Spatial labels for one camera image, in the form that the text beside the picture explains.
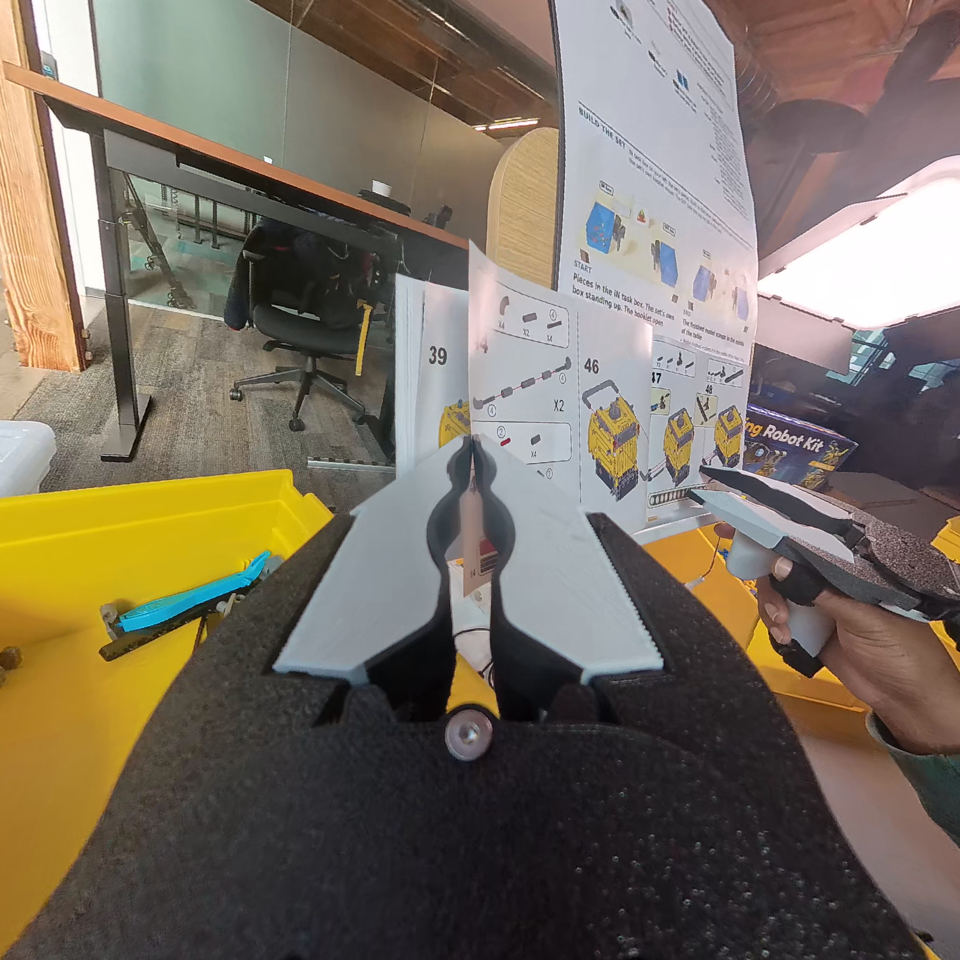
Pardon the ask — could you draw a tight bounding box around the lego instruction booklet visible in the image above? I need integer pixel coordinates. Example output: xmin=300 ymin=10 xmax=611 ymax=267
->
xmin=393 ymin=238 xmax=751 ymax=601

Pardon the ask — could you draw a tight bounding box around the brown standing desk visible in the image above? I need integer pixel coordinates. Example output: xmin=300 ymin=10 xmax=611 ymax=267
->
xmin=3 ymin=61 xmax=489 ymax=462

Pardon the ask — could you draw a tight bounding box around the person's right hand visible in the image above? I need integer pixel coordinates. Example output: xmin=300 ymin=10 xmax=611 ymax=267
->
xmin=757 ymin=587 xmax=944 ymax=753

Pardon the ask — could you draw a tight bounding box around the white task instruction sheet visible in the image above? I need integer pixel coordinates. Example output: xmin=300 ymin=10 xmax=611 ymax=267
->
xmin=551 ymin=0 xmax=759 ymax=354

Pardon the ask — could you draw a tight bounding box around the dark blue toy box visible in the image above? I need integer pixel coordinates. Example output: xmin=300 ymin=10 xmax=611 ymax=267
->
xmin=742 ymin=405 xmax=860 ymax=481

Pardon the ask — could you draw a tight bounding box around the person's right forearm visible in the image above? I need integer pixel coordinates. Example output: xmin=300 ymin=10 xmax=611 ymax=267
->
xmin=866 ymin=708 xmax=960 ymax=849

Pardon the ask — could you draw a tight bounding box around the blue brick separator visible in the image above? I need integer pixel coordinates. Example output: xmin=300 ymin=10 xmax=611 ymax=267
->
xmin=116 ymin=551 xmax=273 ymax=635

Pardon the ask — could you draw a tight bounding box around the white light panel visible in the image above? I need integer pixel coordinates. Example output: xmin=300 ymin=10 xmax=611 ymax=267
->
xmin=757 ymin=153 xmax=960 ymax=331

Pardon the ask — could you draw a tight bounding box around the clear plastic box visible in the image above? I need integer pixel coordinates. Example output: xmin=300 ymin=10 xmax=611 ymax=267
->
xmin=0 ymin=420 xmax=57 ymax=496

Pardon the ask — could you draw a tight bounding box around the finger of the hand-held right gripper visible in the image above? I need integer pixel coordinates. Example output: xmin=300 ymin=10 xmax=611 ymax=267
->
xmin=699 ymin=463 xmax=858 ymax=528
xmin=686 ymin=484 xmax=861 ymax=565

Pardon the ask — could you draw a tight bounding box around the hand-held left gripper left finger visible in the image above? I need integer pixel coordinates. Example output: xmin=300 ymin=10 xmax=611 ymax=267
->
xmin=272 ymin=433 xmax=477 ymax=687

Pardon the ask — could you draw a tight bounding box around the black office chair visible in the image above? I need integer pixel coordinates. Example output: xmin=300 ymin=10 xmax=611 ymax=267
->
xmin=225 ymin=221 xmax=399 ymax=432

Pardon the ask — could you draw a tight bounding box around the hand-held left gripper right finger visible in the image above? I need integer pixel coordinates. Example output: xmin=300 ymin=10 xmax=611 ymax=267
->
xmin=471 ymin=433 xmax=666 ymax=687

